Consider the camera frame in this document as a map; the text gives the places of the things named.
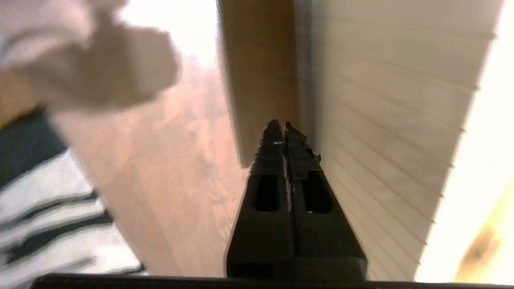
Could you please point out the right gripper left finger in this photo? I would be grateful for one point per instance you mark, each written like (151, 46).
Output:
(265, 224)

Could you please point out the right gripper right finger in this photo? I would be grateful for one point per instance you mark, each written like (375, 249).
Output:
(321, 241)

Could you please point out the wide cream drawer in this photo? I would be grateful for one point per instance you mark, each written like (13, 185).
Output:
(381, 100)

